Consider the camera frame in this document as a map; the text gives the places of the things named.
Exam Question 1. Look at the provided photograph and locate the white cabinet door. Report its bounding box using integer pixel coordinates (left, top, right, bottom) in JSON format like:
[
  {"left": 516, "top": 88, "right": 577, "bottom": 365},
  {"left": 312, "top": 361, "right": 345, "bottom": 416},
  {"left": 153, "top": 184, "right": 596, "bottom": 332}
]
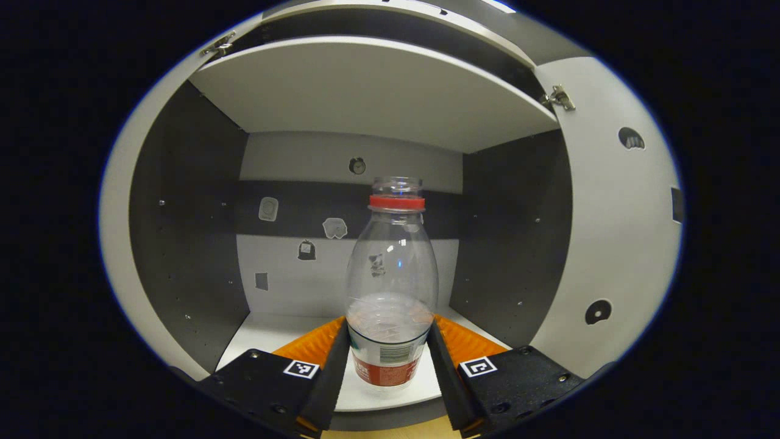
[
  {"left": 99, "top": 37, "right": 211, "bottom": 382},
  {"left": 529, "top": 57, "right": 684, "bottom": 379}
]

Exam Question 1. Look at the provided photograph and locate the clear plastic bottle red label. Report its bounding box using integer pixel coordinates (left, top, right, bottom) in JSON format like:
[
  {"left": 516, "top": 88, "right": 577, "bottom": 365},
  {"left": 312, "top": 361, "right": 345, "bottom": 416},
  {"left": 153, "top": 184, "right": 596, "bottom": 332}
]
[{"left": 344, "top": 177, "right": 439, "bottom": 391}]

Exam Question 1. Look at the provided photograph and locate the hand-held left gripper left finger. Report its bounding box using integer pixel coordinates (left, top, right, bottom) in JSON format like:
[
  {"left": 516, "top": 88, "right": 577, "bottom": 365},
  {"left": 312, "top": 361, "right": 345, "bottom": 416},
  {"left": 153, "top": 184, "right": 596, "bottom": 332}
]
[{"left": 195, "top": 315, "right": 351, "bottom": 438}]

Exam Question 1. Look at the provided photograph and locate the white cabinet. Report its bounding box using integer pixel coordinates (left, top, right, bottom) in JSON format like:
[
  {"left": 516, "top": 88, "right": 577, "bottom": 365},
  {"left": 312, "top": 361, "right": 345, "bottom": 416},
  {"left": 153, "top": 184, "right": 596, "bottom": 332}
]
[{"left": 128, "top": 0, "right": 573, "bottom": 430}]

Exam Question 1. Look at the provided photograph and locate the metal door hinge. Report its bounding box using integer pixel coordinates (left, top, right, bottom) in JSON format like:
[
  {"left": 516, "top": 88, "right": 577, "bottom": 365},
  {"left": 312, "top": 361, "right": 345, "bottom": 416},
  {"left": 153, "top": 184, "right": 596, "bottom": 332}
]
[
  {"left": 201, "top": 32, "right": 237, "bottom": 59},
  {"left": 541, "top": 84, "right": 576, "bottom": 112}
]

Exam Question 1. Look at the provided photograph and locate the white cabinet shelf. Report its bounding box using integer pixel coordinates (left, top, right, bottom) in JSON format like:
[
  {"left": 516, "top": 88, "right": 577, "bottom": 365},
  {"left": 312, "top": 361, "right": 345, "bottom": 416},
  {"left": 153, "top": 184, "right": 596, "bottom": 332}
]
[{"left": 189, "top": 35, "right": 560, "bottom": 154}]

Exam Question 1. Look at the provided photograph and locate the white cabinet drawer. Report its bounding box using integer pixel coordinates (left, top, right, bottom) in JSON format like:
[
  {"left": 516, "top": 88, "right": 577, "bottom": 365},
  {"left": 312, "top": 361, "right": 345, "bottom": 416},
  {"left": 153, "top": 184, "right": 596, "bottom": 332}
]
[{"left": 261, "top": 0, "right": 538, "bottom": 68}]

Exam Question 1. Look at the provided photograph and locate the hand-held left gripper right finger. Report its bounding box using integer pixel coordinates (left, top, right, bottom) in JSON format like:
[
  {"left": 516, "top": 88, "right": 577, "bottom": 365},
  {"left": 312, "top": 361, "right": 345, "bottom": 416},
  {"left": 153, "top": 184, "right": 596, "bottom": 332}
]
[{"left": 427, "top": 314, "right": 586, "bottom": 438}]

